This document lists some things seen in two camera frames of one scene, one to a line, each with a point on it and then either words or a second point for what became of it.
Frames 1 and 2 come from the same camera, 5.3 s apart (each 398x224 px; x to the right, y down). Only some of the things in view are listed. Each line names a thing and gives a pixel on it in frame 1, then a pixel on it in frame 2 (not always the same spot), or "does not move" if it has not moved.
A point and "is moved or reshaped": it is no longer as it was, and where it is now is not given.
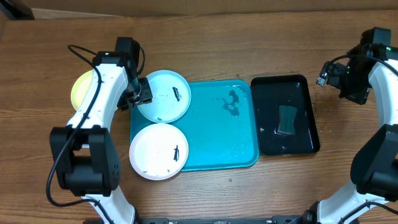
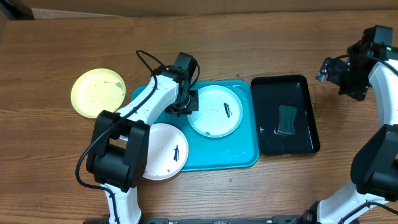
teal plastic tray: x=221 y=126 does not move
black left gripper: x=146 y=96 -> x=194 y=104
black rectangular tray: x=284 y=115 does not move
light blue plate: x=171 y=97 is moved or reshaped
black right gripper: x=360 y=96 does not move
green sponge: x=287 y=115 does not move
